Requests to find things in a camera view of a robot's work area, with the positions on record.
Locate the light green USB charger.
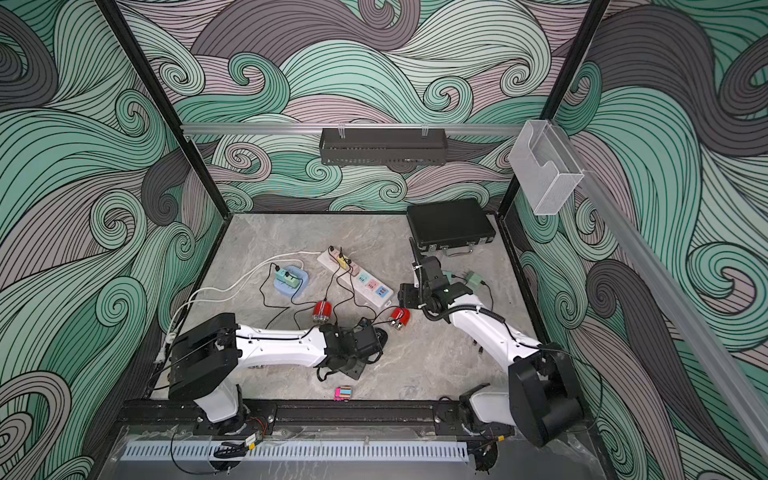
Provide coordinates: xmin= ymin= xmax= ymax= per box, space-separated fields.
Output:
xmin=465 ymin=271 xmax=486 ymax=287

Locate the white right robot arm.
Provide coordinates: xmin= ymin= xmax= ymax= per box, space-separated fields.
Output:
xmin=399 ymin=256 xmax=585 ymax=447

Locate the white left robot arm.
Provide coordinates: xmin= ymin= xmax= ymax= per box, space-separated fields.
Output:
xmin=167 ymin=312 xmax=389 ymax=424

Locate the pink striped small box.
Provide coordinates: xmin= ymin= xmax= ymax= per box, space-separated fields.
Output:
xmin=334 ymin=386 xmax=353 ymax=401

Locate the white long power strip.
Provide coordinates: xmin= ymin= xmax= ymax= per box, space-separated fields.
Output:
xmin=317 ymin=249 xmax=395 ymax=312

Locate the black briefcase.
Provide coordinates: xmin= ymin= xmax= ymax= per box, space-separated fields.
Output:
xmin=406 ymin=198 xmax=496 ymax=252

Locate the blue round power socket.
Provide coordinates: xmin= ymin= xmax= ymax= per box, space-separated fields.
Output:
xmin=272 ymin=266 xmax=309 ymax=299

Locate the green charger on blue socket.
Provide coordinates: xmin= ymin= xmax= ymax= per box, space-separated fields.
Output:
xmin=275 ymin=268 xmax=301 ymax=290

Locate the black front mounting rail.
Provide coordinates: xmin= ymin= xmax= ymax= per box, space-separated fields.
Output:
xmin=117 ymin=399 xmax=584 ymax=443

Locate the white power cable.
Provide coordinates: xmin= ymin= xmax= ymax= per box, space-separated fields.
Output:
xmin=164 ymin=248 xmax=319 ymax=337

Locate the black wall shelf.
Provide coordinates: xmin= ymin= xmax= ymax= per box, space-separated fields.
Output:
xmin=319 ymin=127 xmax=448 ymax=171

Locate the clear acrylic wall holder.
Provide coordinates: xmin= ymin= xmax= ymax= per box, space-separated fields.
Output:
xmin=508 ymin=120 xmax=584 ymax=216

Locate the white slotted cable duct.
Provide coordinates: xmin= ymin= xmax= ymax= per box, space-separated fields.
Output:
xmin=119 ymin=440 xmax=469 ymax=463

